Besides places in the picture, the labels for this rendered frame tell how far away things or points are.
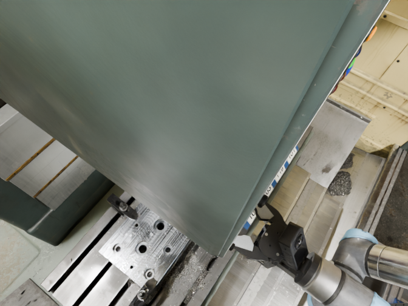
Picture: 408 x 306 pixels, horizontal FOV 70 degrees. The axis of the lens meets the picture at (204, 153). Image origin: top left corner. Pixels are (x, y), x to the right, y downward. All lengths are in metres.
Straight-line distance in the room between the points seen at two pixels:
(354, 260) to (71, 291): 0.91
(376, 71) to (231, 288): 1.11
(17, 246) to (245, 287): 1.08
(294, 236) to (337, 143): 1.15
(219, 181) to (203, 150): 0.03
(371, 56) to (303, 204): 0.71
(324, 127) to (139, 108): 1.50
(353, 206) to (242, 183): 1.50
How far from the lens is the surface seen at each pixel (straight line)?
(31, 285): 1.57
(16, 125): 0.92
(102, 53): 0.17
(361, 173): 1.78
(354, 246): 0.78
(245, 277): 1.32
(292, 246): 0.54
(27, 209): 1.26
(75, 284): 1.22
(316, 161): 1.61
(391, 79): 1.52
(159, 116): 0.17
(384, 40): 1.43
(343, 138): 1.66
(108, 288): 1.19
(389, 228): 2.55
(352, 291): 0.65
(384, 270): 0.75
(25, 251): 1.68
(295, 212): 1.46
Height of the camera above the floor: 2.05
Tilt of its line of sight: 62 degrees down
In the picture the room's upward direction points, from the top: 5 degrees clockwise
